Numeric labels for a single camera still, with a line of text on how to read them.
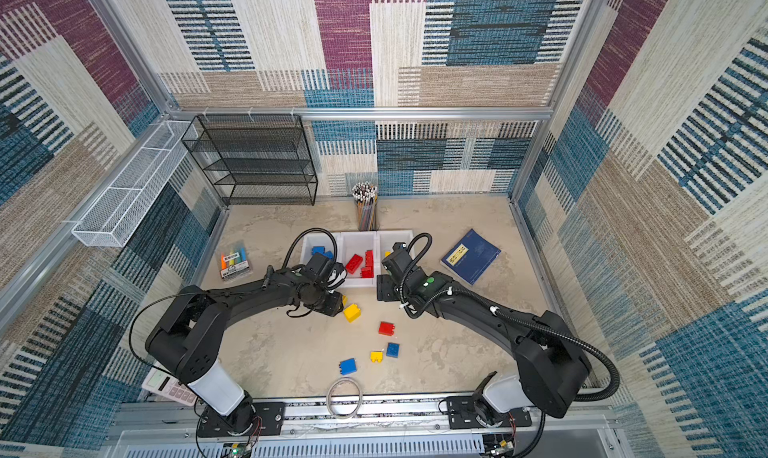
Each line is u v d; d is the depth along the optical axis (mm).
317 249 1037
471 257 1024
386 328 873
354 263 992
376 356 825
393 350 828
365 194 965
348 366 812
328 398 759
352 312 893
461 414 729
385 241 981
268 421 733
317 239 838
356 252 1024
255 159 1101
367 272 948
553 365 420
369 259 1013
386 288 756
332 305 814
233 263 1017
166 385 772
